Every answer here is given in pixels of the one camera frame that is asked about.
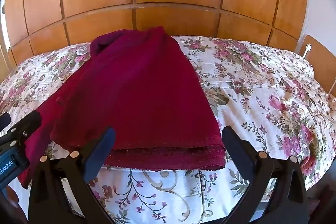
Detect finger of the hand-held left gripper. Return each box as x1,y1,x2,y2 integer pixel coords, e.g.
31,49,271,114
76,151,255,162
0,110,42,147
0,112,11,132

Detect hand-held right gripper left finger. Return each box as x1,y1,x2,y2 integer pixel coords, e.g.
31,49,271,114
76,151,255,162
28,127,117,224

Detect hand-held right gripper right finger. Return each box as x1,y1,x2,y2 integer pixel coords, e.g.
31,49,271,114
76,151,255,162
221,126,309,224

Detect dark red knit garment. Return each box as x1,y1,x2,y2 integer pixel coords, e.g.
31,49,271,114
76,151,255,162
17,26,227,189

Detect floral bedspread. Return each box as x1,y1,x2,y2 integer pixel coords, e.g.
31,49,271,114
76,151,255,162
0,35,336,224

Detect wooden nightstand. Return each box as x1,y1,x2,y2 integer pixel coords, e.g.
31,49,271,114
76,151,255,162
295,35,336,98

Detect white cable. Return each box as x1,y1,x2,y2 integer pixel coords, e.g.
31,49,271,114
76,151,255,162
325,74,336,99

